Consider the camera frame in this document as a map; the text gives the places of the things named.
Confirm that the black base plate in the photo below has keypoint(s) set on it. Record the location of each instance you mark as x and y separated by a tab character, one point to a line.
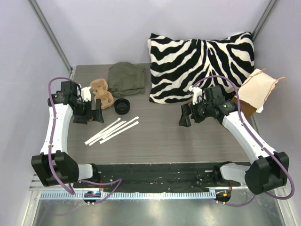
161	177

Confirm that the zebra print pillow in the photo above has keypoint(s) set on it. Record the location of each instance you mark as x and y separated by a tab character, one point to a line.
176	65

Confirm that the brown paper bag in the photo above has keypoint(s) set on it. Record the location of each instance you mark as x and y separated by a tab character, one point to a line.
245	107

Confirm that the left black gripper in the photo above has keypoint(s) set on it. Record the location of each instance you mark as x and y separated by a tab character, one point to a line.
88	112

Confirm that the black plastic cup lid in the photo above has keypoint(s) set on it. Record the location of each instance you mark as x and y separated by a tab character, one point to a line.
122	106

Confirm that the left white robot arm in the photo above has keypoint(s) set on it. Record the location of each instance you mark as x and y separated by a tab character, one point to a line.
53	166

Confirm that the olive green folded cloth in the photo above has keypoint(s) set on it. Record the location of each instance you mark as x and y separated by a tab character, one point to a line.
126	79

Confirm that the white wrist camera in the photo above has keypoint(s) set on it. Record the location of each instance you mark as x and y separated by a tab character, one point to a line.
86	94
197	94

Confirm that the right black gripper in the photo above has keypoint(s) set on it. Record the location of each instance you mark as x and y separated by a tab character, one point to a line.
192	114

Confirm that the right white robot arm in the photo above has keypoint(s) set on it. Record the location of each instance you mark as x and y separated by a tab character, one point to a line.
268	167

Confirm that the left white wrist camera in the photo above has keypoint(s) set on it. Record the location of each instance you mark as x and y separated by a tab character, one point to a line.
86	94

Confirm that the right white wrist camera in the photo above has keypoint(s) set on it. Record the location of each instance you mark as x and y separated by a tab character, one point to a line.
197	94

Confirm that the white paper straw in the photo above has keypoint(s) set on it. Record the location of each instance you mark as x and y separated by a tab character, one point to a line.
107	132
102	131
117	133
123	126

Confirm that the cream cloth drawstring bag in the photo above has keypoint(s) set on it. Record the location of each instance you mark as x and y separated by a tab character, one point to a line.
257	87

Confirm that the brown cardboard cup carrier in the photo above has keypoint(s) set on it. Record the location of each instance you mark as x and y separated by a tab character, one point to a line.
101	92

